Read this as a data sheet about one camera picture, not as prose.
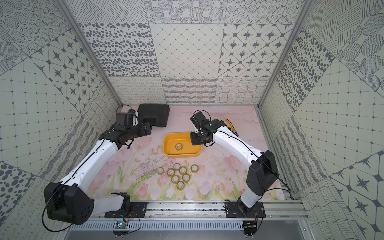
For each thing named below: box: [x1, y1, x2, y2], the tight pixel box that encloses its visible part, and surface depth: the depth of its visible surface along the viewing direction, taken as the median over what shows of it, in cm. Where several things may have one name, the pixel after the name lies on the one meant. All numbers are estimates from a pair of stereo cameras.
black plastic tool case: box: [137, 103, 170, 128], surface depth 113 cm
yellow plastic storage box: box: [163, 132, 203, 158], surface depth 98 cm
